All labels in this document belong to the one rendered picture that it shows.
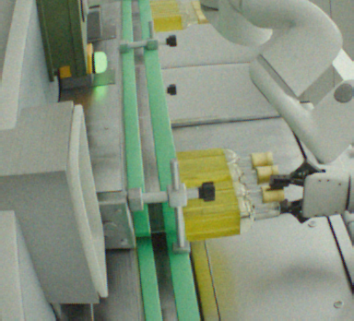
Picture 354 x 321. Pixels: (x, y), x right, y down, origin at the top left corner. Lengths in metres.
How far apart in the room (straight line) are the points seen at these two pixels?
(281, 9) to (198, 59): 6.50
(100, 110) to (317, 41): 0.48
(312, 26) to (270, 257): 0.53
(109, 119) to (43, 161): 0.46
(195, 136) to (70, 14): 0.77
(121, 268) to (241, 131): 0.84
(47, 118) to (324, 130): 0.39
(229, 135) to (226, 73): 5.82
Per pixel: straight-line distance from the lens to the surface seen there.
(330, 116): 0.94
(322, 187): 1.21
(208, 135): 1.74
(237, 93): 7.68
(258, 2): 0.96
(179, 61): 7.42
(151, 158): 1.10
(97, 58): 1.32
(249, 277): 1.23
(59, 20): 1.08
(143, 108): 1.26
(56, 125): 0.81
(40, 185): 0.73
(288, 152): 1.66
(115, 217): 0.99
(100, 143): 1.12
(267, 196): 1.22
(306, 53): 0.93
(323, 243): 1.31
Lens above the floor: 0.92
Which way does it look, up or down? 3 degrees up
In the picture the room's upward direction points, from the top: 84 degrees clockwise
